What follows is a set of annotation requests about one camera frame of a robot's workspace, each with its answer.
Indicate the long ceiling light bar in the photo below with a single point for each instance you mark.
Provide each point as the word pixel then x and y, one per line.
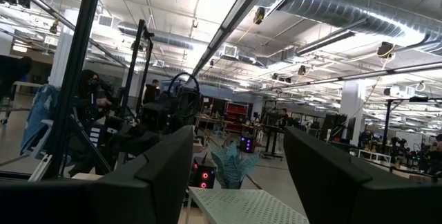
pixel 235 13

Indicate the snake plant in white pot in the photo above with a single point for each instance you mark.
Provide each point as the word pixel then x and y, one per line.
pixel 232 168

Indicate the red storage rack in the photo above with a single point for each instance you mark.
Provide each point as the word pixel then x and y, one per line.
pixel 236 115

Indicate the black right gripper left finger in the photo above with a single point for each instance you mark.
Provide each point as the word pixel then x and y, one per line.
pixel 138 196

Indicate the silver ventilation duct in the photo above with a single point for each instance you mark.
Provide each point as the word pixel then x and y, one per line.
pixel 345 9

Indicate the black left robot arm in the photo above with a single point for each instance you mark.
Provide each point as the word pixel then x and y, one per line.
pixel 155 117

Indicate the blue cloth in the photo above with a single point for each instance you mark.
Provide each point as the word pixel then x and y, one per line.
pixel 39 117

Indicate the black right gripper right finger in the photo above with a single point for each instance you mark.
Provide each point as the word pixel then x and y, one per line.
pixel 345 196

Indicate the black computer with purple lights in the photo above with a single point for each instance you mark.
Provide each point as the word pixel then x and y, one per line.
pixel 247 144

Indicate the black aluminium table frame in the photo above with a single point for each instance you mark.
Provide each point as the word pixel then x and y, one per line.
pixel 74 79

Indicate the pale green perforated metal shelf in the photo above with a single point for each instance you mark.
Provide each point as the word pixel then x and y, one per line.
pixel 241 206

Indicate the person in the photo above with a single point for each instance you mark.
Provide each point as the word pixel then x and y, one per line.
pixel 150 92
pixel 283 117
pixel 90 89

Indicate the black computer with red lights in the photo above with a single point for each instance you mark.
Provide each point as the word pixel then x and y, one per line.
pixel 203 174

